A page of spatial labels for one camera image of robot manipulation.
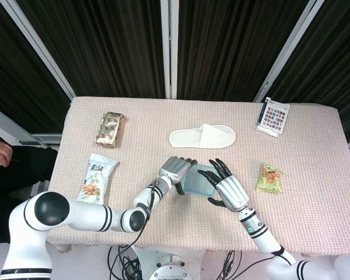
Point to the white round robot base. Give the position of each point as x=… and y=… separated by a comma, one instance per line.
x=170, y=269

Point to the white metal frame post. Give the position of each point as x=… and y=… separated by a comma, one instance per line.
x=286, y=52
x=41, y=49
x=169, y=43

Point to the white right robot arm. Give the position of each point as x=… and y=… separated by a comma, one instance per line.
x=259, y=233

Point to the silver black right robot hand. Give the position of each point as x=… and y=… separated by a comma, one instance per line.
x=231, y=191

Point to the gold foil snack package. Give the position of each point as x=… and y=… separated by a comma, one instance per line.
x=109, y=129

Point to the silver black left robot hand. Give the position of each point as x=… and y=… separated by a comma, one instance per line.
x=175, y=167

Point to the grey floor rail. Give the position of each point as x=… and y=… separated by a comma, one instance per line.
x=43, y=138

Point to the white disposable slipper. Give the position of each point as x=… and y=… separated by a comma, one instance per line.
x=216, y=137

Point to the green snack bag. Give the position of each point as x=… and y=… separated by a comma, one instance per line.
x=269, y=179

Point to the bystander black clothing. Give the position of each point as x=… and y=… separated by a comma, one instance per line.
x=20, y=175

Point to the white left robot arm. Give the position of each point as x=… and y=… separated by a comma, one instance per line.
x=84, y=216

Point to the white nut snack bag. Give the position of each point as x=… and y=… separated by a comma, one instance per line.
x=97, y=181

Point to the black pleated curtain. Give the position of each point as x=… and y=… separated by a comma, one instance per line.
x=221, y=43
x=11, y=73
x=338, y=58
x=105, y=43

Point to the clear blue-rimmed plastic container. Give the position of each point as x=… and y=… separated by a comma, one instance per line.
x=201, y=175

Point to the box with colourful squares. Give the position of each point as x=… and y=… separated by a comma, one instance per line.
x=274, y=118

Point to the pink woven tablecloth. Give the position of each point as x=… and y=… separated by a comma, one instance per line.
x=192, y=224

